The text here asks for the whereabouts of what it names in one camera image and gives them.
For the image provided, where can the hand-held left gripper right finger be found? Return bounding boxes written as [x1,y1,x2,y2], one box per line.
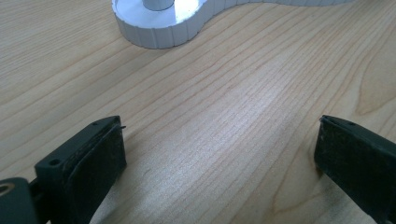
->
[313,114,396,224]

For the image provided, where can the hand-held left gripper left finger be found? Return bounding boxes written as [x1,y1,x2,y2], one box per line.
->
[34,115,128,224]

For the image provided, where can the white ribbed wavy tray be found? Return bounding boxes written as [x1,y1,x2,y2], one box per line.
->
[111,0,356,50]

